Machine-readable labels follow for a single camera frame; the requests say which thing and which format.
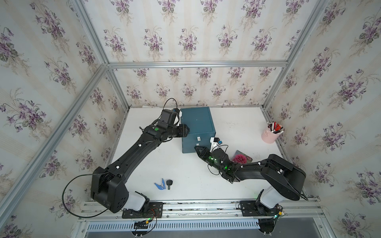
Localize aluminium mounting rail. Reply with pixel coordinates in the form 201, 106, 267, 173
77, 198, 326, 222

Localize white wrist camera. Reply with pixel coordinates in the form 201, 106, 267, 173
173, 108, 181, 126
210, 137, 222, 152

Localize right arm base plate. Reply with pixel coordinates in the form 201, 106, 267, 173
238, 200, 283, 217

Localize white perforated cable duct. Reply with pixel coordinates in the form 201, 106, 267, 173
87, 219, 260, 232

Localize teal drawer cabinet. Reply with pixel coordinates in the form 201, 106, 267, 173
180, 107, 217, 154

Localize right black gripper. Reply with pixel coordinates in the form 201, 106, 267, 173
192, 145, 224, 175

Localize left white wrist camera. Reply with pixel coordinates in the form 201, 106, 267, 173
173, 108, 181, 126

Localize pink hollyhock seed bag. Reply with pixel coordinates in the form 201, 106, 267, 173
232, 150, 253, 164

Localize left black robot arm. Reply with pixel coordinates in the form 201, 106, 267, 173
90, 108, 190, 213

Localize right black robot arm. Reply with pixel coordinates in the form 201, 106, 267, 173
194, 146, 307, 209

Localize blue plastic clip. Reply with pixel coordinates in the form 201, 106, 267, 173
154, 179, 166, 190

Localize pens in cup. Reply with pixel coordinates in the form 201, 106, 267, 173
267, 122, 284, 134

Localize pink pen cup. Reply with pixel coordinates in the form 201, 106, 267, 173
261, 129, 282, 144

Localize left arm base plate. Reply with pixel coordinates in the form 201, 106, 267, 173
122, 202, 164, 219

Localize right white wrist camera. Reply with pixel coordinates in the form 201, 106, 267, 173
210, 137, 222, 152

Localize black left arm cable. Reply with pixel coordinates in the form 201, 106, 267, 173
62, 172, 109, 219

